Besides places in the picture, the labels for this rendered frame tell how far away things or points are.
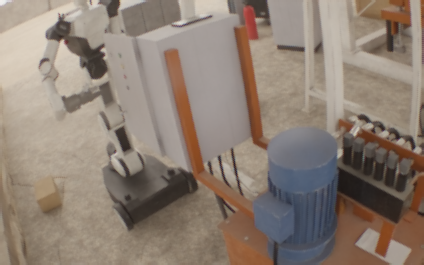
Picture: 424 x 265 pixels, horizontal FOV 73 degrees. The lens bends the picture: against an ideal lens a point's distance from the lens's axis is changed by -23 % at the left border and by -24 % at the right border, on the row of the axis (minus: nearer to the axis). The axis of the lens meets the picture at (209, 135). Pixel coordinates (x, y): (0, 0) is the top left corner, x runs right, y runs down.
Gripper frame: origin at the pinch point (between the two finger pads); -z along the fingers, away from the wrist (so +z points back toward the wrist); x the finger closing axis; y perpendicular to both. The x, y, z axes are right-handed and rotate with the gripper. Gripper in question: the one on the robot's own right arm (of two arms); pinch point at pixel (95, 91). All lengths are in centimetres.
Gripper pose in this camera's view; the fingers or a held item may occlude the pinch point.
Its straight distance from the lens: 188.0
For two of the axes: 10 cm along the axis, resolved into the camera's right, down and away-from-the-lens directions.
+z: -7.9, 4.3, -4.4
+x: -5.9, -3.2, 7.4
